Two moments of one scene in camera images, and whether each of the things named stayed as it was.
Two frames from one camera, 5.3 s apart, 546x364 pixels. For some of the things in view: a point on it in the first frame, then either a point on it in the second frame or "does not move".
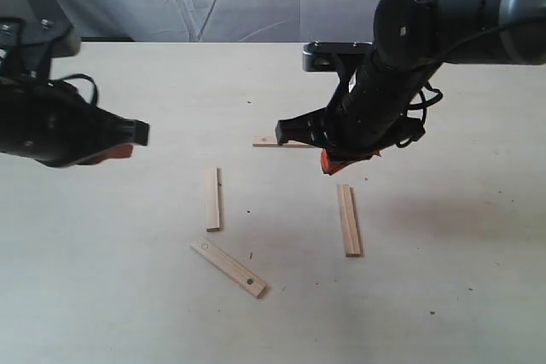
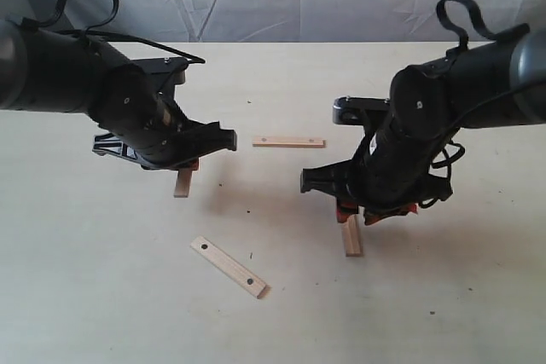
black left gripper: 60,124 → 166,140
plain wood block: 350,221 does not move
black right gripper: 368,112 → 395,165
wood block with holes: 271,141 does not move
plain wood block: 212,180 → 182,183
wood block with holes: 230,270 does not move
